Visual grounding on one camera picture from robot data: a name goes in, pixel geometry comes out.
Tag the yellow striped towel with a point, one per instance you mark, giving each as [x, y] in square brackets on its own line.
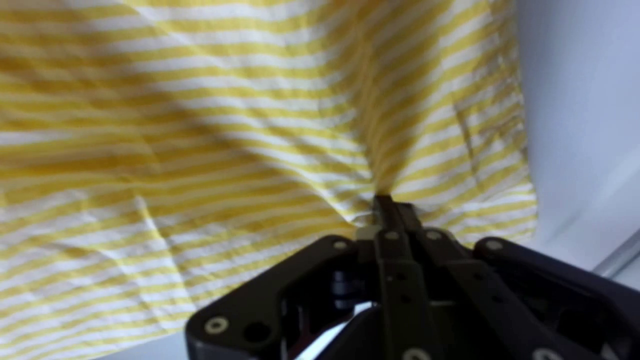
[200, 133]

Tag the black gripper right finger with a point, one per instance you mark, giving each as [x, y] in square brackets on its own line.
[521, 292]

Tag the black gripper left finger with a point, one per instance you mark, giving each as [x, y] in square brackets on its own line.
[266, 292]

